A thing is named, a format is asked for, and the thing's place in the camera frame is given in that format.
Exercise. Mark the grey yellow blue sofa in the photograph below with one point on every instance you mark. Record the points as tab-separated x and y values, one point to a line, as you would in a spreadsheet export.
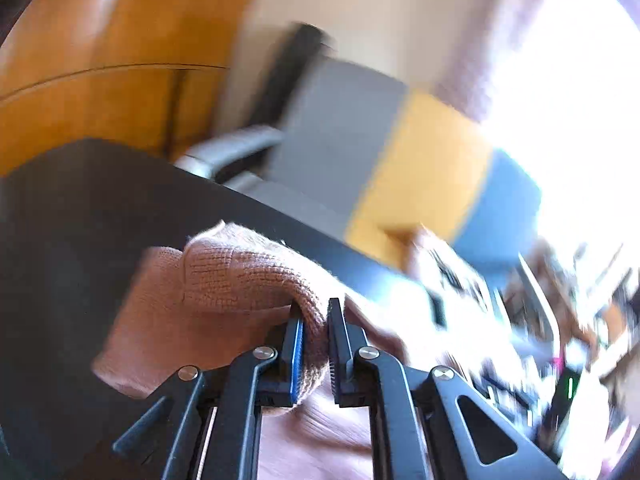
425	160

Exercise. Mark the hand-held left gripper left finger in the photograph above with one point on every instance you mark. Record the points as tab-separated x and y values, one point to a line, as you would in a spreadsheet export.
298	360

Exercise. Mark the pale curtain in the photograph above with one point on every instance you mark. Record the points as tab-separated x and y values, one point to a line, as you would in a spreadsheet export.
480	60

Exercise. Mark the pink knit sweater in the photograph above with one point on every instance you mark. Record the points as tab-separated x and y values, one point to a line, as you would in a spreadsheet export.
225	280

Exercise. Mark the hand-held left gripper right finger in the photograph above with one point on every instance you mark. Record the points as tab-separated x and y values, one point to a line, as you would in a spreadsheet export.
333	360

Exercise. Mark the wooden wardrobe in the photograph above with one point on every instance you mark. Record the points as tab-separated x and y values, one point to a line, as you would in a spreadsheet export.
100	85

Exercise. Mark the window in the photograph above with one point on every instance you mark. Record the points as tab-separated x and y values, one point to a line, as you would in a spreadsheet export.
575	110

